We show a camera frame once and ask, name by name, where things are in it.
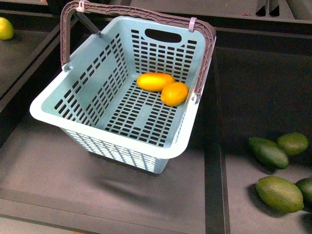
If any light blue plastic basket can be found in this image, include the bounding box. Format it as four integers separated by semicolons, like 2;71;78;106
30;16;205;174

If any yellow mango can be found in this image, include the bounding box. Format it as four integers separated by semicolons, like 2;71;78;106
136;73;175;92

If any black fruit display tray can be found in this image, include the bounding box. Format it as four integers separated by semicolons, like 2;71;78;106
0;16;312;234

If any white zip tie right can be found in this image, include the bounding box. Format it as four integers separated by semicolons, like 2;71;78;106
188;17;196;33

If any green avocado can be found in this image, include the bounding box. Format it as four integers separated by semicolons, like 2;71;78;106
248;137;289;169

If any white zip tie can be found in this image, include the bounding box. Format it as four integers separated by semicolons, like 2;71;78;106
76;0;85;13
188;17;196;33

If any brown basket handle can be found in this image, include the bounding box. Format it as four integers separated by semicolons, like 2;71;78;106
60;0;216;103

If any yellow lemon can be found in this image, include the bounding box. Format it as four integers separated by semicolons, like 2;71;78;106
160;82;189;106

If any white zip tie left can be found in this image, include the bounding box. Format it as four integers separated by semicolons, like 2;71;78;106
76;0;85;13

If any green lime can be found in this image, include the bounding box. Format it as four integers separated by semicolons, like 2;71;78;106
255;176;304;213

